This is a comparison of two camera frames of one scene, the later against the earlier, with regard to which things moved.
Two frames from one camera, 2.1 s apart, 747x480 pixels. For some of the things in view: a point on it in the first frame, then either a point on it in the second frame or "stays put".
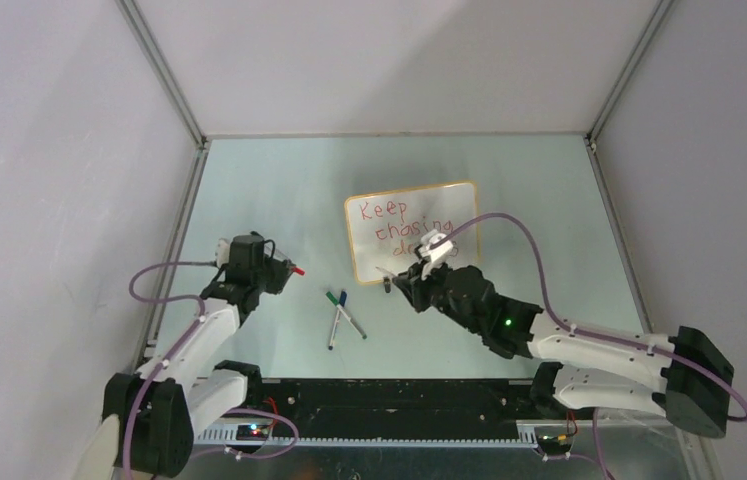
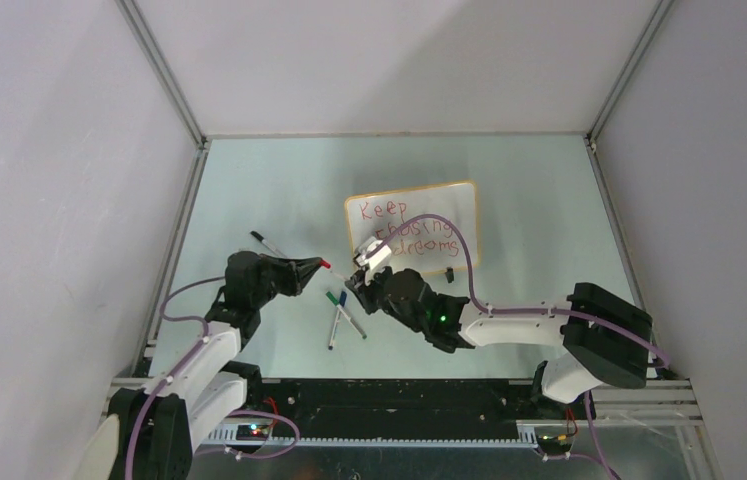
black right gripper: x=414 y=285 to x=364 y=291
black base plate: x=347 y=405 stays put
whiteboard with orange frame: x=386 y=227 stays put
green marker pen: x=346 y=314 stays put
